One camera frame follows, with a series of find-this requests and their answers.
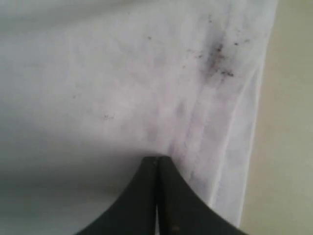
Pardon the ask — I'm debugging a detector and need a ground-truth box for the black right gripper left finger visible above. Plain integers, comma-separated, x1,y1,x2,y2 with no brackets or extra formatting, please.
78,157,158,235

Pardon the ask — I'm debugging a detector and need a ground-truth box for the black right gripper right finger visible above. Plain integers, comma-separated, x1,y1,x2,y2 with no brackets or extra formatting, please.
157,156,244,235

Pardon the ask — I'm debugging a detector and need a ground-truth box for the white t-shirt with red patch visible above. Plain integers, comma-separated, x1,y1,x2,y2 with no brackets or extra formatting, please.
0,0,278,235

